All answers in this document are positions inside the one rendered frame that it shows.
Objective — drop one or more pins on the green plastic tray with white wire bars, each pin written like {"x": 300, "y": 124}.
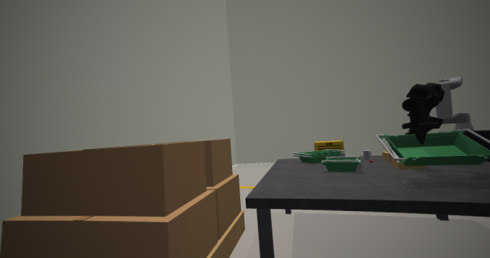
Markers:
{"x": 452, "y": 148}

